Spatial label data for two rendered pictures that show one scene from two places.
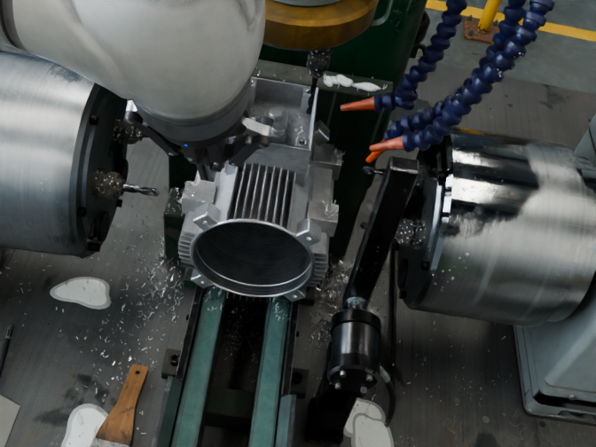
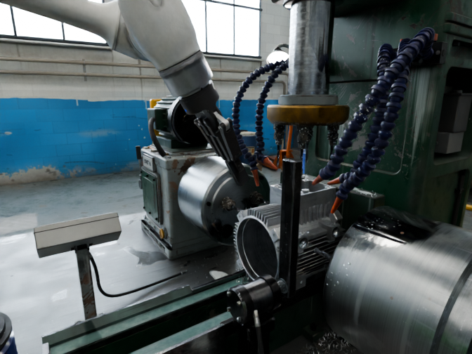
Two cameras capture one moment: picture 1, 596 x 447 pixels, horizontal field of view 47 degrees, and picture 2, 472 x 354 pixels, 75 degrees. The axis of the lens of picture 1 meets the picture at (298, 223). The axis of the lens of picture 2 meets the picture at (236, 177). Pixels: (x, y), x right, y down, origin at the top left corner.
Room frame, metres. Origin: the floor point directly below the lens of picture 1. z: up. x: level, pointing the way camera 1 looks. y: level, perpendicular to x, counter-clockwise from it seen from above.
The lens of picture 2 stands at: (0.16, -0.48, 1.35)
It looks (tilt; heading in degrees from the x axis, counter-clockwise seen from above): 14 degrees down; 61
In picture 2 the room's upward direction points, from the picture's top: straight up
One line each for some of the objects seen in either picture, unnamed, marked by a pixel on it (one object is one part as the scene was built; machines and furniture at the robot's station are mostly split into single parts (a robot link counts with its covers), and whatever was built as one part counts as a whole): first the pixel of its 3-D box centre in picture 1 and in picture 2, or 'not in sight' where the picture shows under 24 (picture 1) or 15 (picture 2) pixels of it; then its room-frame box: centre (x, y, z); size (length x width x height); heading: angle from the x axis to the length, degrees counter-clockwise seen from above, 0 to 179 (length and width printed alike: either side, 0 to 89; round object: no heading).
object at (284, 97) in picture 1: (272, 132); (302, 200); (0.65, 0.06, 1.11); 0.12 x 0.11 x 0.07; 4
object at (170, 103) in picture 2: not in sight; (172, 149); (0.53, 0.68, 1.16); 0.33 x 0.26 x 0.42; 94
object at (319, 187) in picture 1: (262, 203); (288, 240); (0.61, 0.05, 1.02); 0.20 x 0.19 x 0.19; 4
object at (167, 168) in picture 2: not in sight; (186, 192); (0.57, 0.65, 0.99); 0.35 x 0.31 x 0.37; 94
